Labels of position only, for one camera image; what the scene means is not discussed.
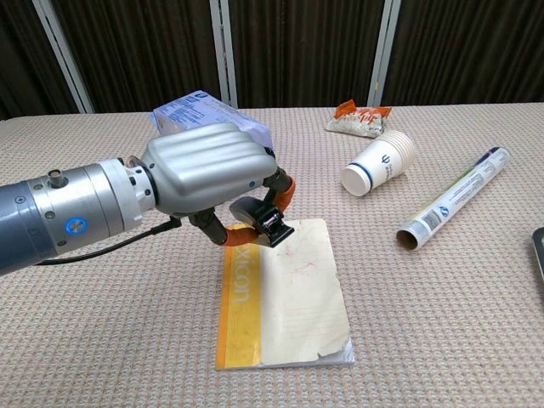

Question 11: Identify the small black stapler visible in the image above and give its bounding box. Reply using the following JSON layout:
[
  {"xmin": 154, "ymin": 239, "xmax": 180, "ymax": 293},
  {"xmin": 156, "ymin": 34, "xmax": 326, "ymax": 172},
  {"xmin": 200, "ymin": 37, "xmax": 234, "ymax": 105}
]
[{"xmin": 229, "ymin": 195, "xmax": 296, "ymax": 248}]

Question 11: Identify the stack of white paper cups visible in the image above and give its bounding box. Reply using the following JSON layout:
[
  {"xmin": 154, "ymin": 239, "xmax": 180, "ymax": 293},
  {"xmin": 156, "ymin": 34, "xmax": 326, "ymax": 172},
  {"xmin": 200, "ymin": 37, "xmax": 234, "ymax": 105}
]
[{"xmin": 339, "ymin": 128, "xmax": 417, "ymax": 197}]

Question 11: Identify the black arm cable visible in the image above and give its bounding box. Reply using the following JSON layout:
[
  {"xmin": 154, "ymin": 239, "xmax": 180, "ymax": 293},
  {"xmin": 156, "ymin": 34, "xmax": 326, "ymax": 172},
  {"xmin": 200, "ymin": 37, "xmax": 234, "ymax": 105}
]
[{"xmin": 33, "ymin": 215, "xmax": 183, "ymax": 267}]

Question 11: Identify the cling film roll tube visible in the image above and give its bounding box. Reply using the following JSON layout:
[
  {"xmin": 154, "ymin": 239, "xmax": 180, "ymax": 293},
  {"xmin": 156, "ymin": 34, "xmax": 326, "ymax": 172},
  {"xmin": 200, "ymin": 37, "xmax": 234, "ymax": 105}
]
[{"xmin": 396, "ymin": 146, "xmax": 512, "ymax": 252}]

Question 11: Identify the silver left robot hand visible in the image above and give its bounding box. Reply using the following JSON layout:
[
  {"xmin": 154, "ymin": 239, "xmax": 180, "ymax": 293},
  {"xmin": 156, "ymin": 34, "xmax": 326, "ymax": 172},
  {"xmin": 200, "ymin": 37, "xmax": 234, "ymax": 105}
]
[{"xmin": 138, "ymin": 122, "xmax": 298, "ymax": 247}]

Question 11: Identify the orange and white snack bag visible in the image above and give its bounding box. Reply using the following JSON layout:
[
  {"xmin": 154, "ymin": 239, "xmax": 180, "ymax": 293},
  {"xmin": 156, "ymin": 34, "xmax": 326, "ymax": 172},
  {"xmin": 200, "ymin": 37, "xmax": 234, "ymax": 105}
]
[{"xmin": 326, "ymin": 98, "xmax": 394, "ymax": 140}]

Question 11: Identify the black device at edge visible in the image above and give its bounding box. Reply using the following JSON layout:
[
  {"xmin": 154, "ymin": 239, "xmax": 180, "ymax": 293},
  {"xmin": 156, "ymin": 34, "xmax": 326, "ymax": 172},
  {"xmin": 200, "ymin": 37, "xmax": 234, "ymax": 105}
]
[{"xmin": 530, "ymin": 226, "xmax": 544, "ymax": 274}]

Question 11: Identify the grey metal partition post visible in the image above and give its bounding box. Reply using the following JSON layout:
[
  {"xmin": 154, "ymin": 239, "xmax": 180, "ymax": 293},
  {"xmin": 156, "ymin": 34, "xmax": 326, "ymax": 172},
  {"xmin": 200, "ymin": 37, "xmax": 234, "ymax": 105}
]
[
  {"xmin": 207, "ymin": 0, "xmax": 238, "ymax": 109},
  {"xmin": 365, "ymin": 0, "xmax": 402, "ymax": 107},
  {"xmin": 31, "ymin": 0, "xmax": 95, "ymax": 114}
]

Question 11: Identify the yellow Lexicon notebook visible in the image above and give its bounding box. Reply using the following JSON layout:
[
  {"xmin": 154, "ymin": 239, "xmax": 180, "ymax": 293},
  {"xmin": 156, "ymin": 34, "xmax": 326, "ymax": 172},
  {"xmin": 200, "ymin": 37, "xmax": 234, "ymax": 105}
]
[{"xmin": 214, "ymin": 218, "xmax": 357, "ymax": 372}]

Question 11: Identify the blue plastic tissue pack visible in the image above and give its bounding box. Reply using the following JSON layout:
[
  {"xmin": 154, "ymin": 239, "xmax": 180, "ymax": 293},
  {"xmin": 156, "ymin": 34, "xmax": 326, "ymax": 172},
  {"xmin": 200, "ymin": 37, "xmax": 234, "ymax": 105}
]
[{"xmin": 152, "ymin": 89, "xmax": 272, "ymax": 150}]

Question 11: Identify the beige woven tablecloth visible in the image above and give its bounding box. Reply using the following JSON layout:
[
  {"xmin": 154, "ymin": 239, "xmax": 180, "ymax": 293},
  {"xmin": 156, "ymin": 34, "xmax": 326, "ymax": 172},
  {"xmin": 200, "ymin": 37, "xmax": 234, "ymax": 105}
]
[{"xmin": 0, "ymin": 100, "xmax": 544, "ymax": 408}]

